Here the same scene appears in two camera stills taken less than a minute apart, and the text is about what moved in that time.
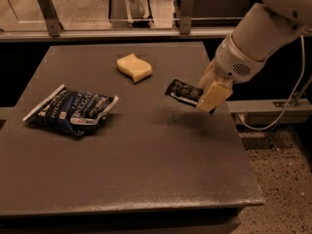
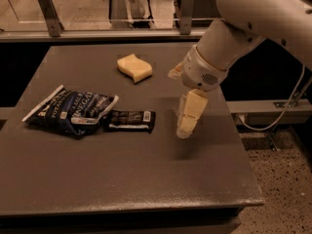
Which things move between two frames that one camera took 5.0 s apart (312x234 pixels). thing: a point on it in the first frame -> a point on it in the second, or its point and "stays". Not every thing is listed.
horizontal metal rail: (114, 35) stays
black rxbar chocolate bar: (184, 93) -> (131, 120)
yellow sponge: (135, 67) stays
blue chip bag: (72, 111) stays
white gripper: (234, 62) -> (199, 71)
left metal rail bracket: (54, 25) stays
